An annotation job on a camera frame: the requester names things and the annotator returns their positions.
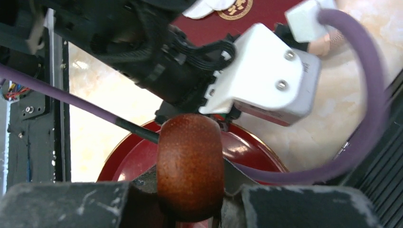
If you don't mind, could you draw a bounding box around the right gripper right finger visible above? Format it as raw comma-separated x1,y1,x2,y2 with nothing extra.
220,159,382,228

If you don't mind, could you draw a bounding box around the metal scraper wooden handle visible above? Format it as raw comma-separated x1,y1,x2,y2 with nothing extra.
156,114,224,222

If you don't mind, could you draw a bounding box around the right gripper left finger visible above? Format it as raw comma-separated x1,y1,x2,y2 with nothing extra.
0,167,158,228

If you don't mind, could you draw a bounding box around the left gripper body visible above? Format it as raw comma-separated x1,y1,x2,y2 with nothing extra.
88,26,236,119

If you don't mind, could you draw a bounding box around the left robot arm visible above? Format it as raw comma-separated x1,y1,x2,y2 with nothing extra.
0,0,236,124

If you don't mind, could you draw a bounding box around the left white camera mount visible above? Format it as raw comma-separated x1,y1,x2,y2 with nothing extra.
199,0,337,126

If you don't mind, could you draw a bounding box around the black case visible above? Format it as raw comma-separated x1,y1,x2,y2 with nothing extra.
326,73,403,228

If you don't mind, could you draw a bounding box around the lower white dumpling wrapper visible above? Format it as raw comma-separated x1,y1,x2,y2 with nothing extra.
182,0,235,19

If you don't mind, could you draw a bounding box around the red rectangular tray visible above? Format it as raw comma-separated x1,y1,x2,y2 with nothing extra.
174,0,300,46

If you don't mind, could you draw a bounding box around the round red tray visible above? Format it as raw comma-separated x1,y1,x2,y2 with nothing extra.
97,123,288,181

